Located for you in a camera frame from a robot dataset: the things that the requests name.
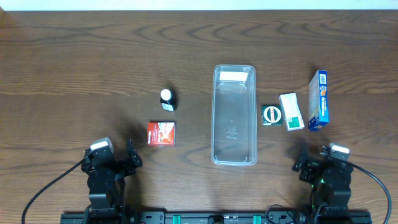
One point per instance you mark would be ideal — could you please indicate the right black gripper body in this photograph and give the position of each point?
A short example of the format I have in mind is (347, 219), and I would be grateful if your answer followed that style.
(310, 167)

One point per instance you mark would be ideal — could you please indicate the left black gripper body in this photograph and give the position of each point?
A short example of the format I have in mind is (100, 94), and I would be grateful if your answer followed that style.
(125, 169)

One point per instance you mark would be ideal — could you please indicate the red medicine box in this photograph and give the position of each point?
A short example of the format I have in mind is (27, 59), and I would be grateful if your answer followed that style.
(161, 133)

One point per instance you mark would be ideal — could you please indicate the white green medicine box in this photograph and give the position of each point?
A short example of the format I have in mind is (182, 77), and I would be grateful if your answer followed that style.
(291, 111)

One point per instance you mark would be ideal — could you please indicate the blue cardboard box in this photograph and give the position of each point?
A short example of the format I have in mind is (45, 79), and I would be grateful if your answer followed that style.
(318, 112)

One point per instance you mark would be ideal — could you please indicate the green round-logo box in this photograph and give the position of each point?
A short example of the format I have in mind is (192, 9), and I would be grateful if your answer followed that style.
(271, 115)

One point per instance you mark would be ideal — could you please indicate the dark bottle white cap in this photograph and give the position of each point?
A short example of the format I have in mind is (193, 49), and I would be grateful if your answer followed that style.
(168, 100)

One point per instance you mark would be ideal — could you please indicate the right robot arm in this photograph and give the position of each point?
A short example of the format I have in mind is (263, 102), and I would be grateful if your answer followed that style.
(330, 179)

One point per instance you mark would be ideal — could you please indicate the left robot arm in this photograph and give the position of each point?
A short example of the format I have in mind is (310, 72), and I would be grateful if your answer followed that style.
(106, 178)

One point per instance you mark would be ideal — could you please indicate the clear plastic container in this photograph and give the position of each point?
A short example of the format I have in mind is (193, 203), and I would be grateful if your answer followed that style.
(234, 116)

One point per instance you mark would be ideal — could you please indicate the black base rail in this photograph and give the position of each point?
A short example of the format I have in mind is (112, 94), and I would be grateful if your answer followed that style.
(273, 216)

